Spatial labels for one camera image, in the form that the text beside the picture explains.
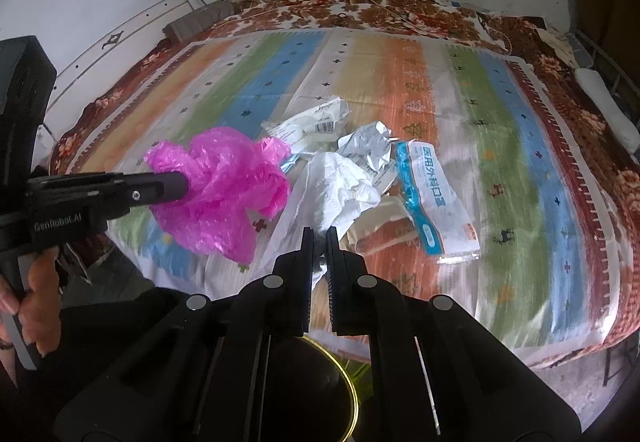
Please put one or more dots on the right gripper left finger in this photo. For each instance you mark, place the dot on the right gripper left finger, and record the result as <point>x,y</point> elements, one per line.
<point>175,367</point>

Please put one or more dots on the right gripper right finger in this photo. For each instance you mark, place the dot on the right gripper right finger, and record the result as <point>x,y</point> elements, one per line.
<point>438,374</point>

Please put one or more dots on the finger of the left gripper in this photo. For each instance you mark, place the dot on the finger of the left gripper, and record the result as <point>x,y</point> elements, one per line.
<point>156,188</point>

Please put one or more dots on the pink plastic bag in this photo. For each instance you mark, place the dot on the pink plastic bag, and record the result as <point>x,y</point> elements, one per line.
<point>230,176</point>

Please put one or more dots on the surgical mask wrapper blue white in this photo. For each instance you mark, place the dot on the surgical mask wrapper blue white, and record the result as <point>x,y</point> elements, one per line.
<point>441,221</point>

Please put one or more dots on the white barcode plastic wrapper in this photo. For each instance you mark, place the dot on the white barcode plastic wrapper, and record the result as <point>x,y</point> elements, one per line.
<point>312,130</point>

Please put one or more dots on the printed paper leaflet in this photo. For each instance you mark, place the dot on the printed paper leaflet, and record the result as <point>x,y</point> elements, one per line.
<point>370,147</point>

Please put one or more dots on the cream foil wrapper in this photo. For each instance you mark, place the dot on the cream foil wrapper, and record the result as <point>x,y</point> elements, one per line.
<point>390,209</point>

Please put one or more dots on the person's left hand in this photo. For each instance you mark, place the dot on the person's left hand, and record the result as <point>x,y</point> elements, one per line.
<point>39,311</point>

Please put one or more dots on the black bin with gold rim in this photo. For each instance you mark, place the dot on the black bin with gold rim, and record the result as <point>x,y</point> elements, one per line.
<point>332,397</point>

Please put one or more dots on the white bed headboard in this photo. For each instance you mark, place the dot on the white bed headboard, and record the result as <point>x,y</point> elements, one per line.
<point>98,68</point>

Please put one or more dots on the grey folded cloth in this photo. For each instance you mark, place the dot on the grey folded cloth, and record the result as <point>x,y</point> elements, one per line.
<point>196,22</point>

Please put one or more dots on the brown floral blanket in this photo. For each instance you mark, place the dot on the brown floral blanket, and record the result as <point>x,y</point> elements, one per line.
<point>550,72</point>

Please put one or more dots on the white rolled pillow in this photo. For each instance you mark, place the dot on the white rolled pillow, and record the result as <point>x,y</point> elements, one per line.
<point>623,130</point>

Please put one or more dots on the metal bed rail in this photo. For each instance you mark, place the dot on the metal bed rail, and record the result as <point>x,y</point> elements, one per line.
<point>623,90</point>

